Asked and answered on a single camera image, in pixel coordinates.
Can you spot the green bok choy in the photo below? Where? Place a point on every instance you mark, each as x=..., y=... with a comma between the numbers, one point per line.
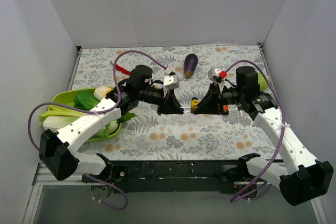
x=82, y=99

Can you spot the green lettuce leaf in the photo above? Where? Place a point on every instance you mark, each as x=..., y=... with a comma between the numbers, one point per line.
x=123, y=119

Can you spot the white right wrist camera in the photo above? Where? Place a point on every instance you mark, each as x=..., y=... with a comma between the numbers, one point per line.
x=216, y=75

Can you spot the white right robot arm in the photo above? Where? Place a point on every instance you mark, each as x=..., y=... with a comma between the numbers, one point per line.
x=303, y=177

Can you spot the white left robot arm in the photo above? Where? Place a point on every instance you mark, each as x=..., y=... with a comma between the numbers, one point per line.
x=59, y=150

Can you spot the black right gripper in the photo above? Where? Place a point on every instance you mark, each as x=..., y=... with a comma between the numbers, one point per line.
x=216, y=98

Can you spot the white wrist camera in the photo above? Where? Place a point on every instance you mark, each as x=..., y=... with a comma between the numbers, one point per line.
x=171, y=82
x=216, y=75

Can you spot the orange padlock black keys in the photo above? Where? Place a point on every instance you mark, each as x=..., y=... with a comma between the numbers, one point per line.
x=240, y=110

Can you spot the purple eggplant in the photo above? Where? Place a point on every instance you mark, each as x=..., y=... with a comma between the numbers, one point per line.
x=190, y=64

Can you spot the red chili pepper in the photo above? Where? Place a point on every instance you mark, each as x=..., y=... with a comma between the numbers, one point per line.
x=120, y=69

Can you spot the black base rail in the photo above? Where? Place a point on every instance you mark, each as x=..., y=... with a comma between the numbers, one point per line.
x=174, y=176

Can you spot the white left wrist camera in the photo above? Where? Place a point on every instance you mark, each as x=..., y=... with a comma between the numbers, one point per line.
x=171, y=82

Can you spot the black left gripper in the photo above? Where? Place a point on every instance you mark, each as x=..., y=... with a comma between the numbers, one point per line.
x=165, y=100

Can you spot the green tray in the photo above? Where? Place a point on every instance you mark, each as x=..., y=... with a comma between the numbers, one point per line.
x=96, y=139

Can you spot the large brass padlock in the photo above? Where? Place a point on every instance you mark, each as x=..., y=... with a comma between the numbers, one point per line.
x=158, y=86

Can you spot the yellow padlock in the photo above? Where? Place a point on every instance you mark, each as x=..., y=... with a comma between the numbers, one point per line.
x=194, y=101

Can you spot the small brass padlock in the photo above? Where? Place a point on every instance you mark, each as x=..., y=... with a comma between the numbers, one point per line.
x=190, y=109

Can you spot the aluminium frame rail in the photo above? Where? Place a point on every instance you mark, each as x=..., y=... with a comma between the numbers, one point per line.
x=44, y=177

